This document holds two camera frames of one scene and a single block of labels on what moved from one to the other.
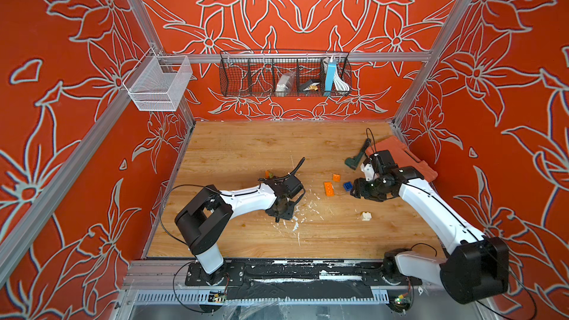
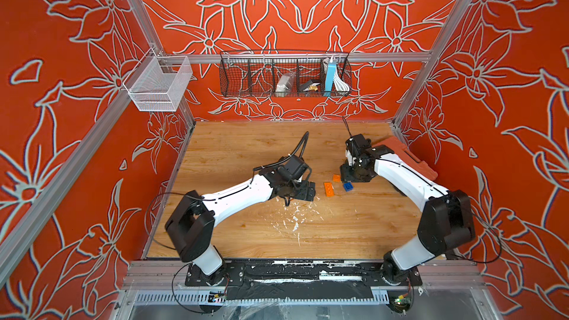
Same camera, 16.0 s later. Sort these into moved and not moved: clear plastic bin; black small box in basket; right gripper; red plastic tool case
Moved: right gripper
Not moved: red plastic tool case; clear plastic bin; black small box in basket
